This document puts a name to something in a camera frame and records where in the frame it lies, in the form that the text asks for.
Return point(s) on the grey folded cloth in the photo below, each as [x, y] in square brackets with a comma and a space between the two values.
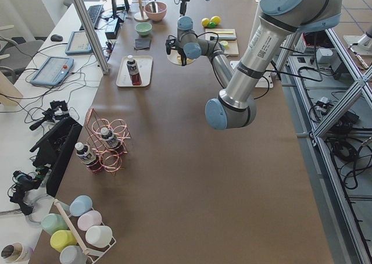
[142, 43]

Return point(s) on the black computer mouse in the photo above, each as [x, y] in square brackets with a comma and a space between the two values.
[56, 38]

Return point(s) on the blue teach pendant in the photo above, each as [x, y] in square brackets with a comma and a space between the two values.
[53, 71]
[78, 44]

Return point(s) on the bottle in rack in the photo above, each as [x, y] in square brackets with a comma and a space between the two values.
[111, 140]
[88, 157]

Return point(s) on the green cup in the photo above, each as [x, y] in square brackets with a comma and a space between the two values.
[52, 223]

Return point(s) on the yellow lemon upper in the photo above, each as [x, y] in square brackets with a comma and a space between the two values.
[205, 22]

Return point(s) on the yellow lemon lower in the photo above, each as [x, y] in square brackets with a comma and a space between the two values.
[216, 20]

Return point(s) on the blue cup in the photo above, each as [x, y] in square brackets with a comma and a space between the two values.
[80, 205]

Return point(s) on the white cup rack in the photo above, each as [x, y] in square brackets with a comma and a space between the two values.
[94, 254]

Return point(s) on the dark drink bottle on tray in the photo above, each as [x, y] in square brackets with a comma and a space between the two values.
[133, 71]

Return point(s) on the wooden cutting board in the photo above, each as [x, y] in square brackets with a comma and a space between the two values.
[232, 49]

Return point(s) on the blue teach pendant far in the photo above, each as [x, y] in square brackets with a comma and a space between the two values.
[78, 44]

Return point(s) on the grey cup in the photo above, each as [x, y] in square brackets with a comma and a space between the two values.
[72, 254]

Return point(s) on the yellow plastic knife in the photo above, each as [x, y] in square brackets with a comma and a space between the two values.
[220, 31]

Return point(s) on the pink bowl with ice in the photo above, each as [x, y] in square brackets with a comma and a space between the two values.
[155, 10]

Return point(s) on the copper wire bottle rack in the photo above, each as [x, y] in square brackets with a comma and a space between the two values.
[111, 160]

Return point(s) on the half lemon slice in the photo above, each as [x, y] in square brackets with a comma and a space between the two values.
[224, 44]

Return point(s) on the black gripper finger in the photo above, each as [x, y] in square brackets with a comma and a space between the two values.
[183, 8]
[183, 60]

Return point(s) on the green bowl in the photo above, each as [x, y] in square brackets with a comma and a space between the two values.
[143, 29]

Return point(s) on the steel cylinder grinder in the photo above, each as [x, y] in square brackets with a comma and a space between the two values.
[223, 38]

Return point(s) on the white cup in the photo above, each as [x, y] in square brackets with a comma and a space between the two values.
[99, 236]

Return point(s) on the wooden glass stand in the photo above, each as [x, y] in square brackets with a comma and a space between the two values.
[141, 15]

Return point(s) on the pink cup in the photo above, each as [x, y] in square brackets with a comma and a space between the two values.
[89, 219]

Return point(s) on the black keyboard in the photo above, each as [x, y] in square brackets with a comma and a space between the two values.
[94, 13]

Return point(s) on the blue teach pendant near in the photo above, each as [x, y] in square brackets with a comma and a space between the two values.
[53, 71]

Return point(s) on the yellow lemon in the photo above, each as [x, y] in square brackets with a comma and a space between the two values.
[216, 20]
[205, 22]

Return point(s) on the yellow cup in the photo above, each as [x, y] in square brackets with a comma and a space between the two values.
[61, 239]

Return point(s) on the cream rabbit tray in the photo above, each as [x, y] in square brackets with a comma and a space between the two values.
[144, 66]

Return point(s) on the white round plate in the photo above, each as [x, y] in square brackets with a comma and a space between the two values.
[174, 57]

